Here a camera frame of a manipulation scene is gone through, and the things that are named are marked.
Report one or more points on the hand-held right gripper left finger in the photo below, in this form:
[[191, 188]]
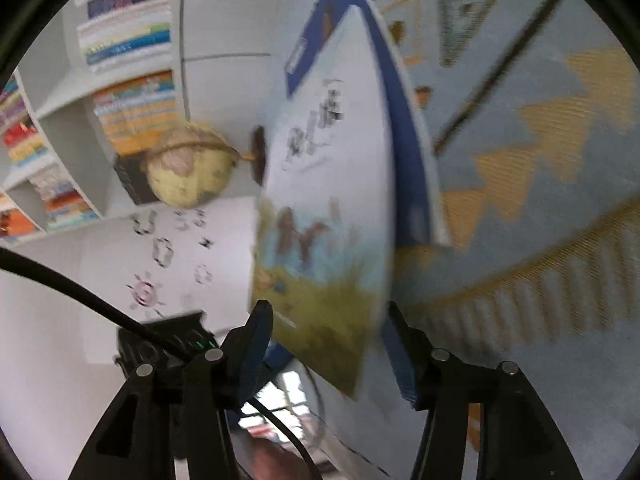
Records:
[[255, 355]]

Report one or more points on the row of orange books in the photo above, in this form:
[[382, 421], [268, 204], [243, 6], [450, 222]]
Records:
[[135, 115]]

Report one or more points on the grey flower decals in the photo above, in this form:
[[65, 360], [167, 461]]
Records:
[[162, 252]]

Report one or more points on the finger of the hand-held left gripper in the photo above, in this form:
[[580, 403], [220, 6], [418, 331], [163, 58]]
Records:
[[279, 357]]

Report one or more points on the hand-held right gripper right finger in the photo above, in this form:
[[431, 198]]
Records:
[[405, 365]]

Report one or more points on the white bookshelf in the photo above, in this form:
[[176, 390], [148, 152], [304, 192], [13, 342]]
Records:
[[55, 105]]

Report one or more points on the pale rabbit cover book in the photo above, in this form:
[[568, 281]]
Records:
[[325, 210]]

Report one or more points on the yellow globe on wooden base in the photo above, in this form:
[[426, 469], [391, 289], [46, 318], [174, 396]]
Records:
[[185, 170]]

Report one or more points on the row of white blue books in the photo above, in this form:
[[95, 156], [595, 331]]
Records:
[[125, 25]]

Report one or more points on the blue patterned woven mat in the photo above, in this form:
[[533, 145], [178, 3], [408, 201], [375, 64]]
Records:
[[525, 125]]

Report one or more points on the rows of colourful shelf books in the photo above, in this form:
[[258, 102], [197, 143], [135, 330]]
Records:
[[30, 160]]

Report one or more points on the row of black books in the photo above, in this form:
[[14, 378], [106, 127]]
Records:
[[132, 180]]

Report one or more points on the pink sun wall decal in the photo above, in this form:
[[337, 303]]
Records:
[[146, 294]]

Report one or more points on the person's left hand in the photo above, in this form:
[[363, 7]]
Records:
[[275, 460]]

